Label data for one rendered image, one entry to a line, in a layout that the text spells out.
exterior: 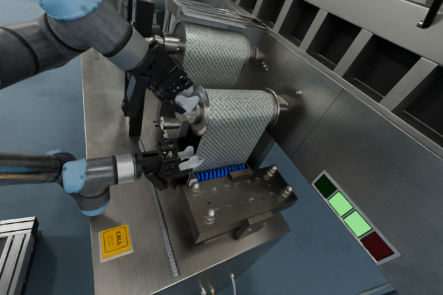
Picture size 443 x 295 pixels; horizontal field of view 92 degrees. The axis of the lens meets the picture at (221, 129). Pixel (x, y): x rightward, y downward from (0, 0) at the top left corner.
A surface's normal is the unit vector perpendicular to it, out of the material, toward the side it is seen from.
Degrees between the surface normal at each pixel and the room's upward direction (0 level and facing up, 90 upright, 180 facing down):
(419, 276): 90
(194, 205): 0
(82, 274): 0
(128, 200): 0
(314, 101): 90
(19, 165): 58
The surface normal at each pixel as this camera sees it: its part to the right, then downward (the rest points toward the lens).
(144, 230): 0.30, -0.73
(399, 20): -0.85, 0.07
